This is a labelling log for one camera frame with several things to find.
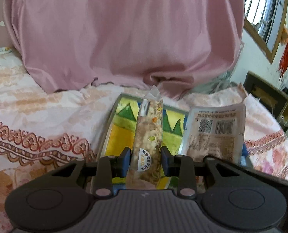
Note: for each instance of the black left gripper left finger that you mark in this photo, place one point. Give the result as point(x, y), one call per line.
point(105, 170)

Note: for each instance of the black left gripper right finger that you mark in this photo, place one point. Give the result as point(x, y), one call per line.
point(182, 167)

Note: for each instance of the clear nut snack bar packet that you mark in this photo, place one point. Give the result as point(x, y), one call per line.
point(144, 170)

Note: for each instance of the white snack packet with barcode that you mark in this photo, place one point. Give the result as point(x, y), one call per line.
point(216, 131)

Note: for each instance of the grey tray with painted lining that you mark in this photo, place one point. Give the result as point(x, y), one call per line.
point(121, 126)

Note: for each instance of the floral pink bed quilt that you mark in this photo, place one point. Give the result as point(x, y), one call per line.
point(40, 132)

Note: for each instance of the grey green cloth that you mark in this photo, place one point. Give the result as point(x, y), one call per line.
point(217, 84)

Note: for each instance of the dark wooden side table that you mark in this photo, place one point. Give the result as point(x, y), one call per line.
point(275, 100)

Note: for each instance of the pink satin pillow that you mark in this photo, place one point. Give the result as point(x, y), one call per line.
point(172, 44)

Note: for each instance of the wooden framed window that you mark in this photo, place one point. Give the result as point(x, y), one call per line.
point(264, 22)

